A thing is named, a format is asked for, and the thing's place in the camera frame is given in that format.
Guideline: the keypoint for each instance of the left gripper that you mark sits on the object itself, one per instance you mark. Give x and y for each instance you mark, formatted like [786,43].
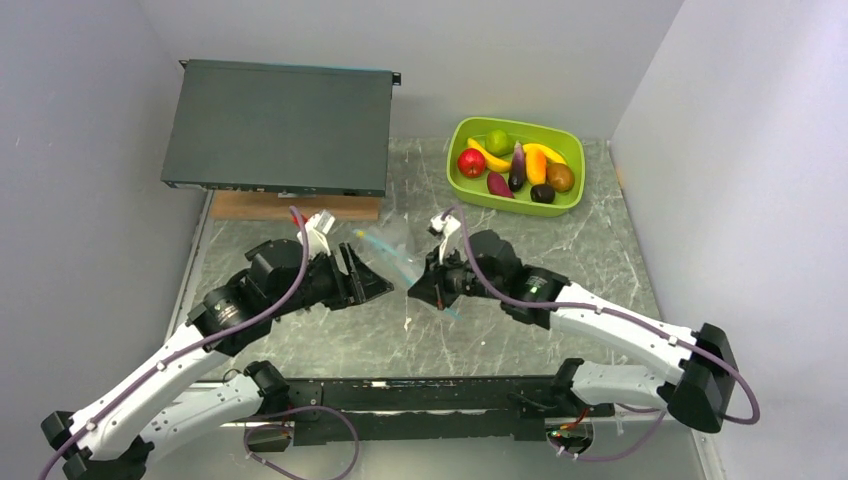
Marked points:
[361,283]

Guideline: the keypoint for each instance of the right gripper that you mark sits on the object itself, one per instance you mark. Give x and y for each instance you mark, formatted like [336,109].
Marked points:
[432,286]

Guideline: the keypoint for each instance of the clear zip top bag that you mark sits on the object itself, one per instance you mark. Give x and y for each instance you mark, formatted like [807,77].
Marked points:
[392,253]

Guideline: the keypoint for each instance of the purple sweet potato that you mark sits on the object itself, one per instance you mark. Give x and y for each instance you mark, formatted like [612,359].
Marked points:
[498,186]

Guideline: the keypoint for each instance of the dark plum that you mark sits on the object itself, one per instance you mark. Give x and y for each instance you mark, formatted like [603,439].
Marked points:
[543,193]

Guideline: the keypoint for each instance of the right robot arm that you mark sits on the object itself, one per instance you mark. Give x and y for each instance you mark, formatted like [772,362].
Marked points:
[691,374]

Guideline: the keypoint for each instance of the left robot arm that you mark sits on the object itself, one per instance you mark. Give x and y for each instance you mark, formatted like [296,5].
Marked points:
[283,277]

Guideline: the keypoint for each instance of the green plastic bin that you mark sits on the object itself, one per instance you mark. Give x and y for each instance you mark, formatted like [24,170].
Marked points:
[474,190]

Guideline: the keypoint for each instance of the red apple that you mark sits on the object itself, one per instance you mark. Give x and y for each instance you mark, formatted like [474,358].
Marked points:
[471,163]

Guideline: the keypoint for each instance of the purple eggplant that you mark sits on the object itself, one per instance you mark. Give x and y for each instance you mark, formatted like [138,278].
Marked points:
[517,174]

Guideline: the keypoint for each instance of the green lime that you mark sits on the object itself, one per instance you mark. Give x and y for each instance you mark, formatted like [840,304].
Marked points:
[498,143]

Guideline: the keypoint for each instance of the orange yellow mango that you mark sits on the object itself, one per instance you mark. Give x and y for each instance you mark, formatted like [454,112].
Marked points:
[536,166]

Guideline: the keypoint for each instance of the brown kiwi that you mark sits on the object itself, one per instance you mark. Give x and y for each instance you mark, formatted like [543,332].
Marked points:
[560,177]

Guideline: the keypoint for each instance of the yellow banana behind mango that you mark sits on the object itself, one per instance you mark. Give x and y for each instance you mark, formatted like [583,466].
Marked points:
[550,154]

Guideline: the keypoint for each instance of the dark grey rack box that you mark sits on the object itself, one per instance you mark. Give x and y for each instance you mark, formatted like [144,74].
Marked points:
[295,130]

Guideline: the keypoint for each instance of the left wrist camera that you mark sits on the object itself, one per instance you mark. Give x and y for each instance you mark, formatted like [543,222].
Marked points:
[316,227]

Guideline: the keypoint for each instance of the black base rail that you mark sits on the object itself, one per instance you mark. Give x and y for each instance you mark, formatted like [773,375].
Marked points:
[522,408]

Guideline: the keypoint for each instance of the aluminium frame rail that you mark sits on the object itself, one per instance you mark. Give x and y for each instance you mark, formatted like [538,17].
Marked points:
[624,445]

